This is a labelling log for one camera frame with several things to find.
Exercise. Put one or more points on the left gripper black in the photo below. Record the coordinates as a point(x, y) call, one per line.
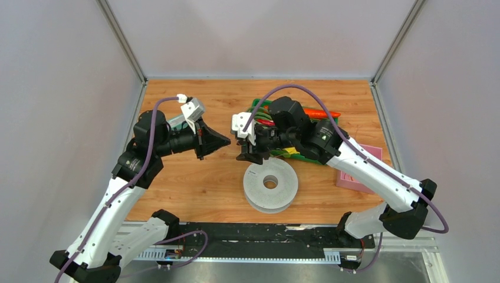
point(207, 140)

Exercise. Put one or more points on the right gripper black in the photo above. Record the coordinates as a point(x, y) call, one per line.
point(256, 158)

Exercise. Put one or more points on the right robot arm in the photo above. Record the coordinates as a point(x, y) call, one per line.
point(405, 207)

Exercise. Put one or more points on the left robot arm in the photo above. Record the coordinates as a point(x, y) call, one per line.
point(96, 255)

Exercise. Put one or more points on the yellow napa cabbage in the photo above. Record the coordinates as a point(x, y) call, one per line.
point(291, 151)

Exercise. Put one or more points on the teal small box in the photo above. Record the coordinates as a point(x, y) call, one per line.
point(176, 123)

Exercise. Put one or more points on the green long beans bundle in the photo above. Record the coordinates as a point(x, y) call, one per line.
point(263, 117)

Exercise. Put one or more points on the grey filament spool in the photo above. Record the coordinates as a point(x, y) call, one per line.
point(271, 187)

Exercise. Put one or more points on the orange carrot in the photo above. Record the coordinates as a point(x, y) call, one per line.
point(320, 114)

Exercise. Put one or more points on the pink plastic box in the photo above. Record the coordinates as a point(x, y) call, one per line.
point(346, 181)

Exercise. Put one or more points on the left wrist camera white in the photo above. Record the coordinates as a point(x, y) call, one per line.
point(192, 109)

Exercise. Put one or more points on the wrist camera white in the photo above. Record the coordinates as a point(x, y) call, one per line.
point(192, 109)
point(243, 127)

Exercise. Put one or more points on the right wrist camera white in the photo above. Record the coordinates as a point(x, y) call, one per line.
point(243, 127)

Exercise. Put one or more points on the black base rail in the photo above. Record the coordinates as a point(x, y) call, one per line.
point(261, 243)

